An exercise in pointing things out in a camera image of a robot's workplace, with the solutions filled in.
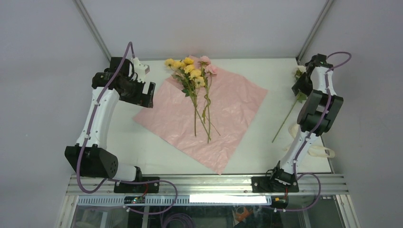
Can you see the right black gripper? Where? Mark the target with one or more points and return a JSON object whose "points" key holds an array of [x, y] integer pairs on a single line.
{"points": [[299, 86]]}

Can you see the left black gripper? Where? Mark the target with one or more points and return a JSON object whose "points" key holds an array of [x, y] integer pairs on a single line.
{"points": [[140, 98]]}

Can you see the white fake flower stem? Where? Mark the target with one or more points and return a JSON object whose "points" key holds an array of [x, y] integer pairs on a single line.
{"points": [[299, 71]]}

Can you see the yellow fake flower stem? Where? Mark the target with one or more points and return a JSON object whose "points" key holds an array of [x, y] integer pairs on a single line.
{"points": [[188, 73]]}

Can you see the pink fake flower stem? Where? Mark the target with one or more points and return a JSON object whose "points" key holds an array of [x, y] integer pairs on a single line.
{"points": [[208, 72]]}

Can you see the pink purple wrapping paper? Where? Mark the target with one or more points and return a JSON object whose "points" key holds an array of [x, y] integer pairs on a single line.
{"points": [[234, 103]]}

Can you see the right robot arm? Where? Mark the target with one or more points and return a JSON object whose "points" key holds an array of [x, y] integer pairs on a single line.
{"points": [[315, 118]]}

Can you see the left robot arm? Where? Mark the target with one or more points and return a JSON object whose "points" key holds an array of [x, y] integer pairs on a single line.
{"points": [[89, 156]]}

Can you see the cream ribbon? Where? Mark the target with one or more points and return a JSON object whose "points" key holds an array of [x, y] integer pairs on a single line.
{"points": [[314, 150]]}

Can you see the white led light bar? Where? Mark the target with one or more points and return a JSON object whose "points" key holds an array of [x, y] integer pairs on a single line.
{"points": [[219, 199]]}

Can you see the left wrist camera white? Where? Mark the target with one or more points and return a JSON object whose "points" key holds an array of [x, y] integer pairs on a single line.
{"points": [[140, 69]]}

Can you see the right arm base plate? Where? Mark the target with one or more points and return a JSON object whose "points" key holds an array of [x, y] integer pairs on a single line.
{"points": [[263, 184]]}

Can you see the aluminium front rail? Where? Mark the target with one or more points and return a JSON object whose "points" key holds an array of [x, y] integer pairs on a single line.
{"points": [[244, 184]]}

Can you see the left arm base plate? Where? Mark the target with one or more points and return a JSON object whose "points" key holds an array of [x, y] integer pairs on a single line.
{"points": [[152, 186]]}

